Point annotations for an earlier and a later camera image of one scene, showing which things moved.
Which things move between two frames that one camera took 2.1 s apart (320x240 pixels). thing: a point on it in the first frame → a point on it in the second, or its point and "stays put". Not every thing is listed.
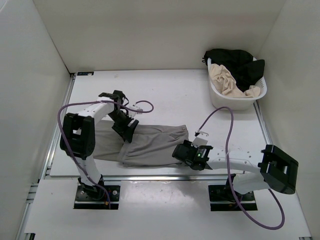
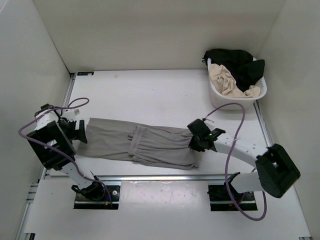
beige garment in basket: [223, 81] stays put
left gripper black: [124, 130] → [79, 134]
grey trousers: [151, 145] stays put
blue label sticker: [85, 73] stays put
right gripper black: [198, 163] → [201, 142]
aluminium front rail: [157, 177] stays put
